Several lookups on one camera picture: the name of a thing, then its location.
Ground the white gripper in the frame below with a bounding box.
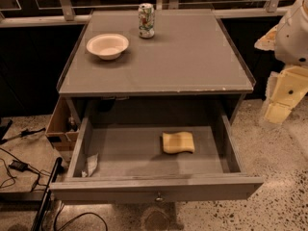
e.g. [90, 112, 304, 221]
[254, 26, 308, 124]

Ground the yellow sponge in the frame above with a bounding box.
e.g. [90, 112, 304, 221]
[163, 132, 195, 154]

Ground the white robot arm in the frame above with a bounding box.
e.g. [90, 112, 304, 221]
[254, 0, 308, 124]

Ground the grey counter cabinet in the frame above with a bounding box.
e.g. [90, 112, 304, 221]
[56, 9, 257, 127]

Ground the metal drawer knob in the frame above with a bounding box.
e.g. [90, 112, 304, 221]
[155, 192, 164, 202]

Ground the open grey top drawer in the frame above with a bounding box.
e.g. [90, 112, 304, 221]
[51, 116, 263, 204]

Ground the green white soda can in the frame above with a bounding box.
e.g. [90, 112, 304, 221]
[138, 3, 155, 39]

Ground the white bowl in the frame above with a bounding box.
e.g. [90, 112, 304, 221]
[87, 34, 129, 61]

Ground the crumpled white paper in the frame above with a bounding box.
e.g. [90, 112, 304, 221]
[82, 154, 98, 177]

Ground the cardboard box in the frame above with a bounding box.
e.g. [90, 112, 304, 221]
[45, 98, 79, 151]

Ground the black tool on floor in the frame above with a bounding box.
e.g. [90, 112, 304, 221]
[0, 118, 45, 145]

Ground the metal railing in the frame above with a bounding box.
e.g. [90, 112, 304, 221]
[0, 0, 308, 29]

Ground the black power adapter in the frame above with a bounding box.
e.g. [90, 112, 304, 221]
[9, 160, 28, 172]

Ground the black pole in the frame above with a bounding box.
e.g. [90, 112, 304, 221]
[31, 157, 63, 231]

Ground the black cable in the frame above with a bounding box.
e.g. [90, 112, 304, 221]
[0, 147, 52, 191]

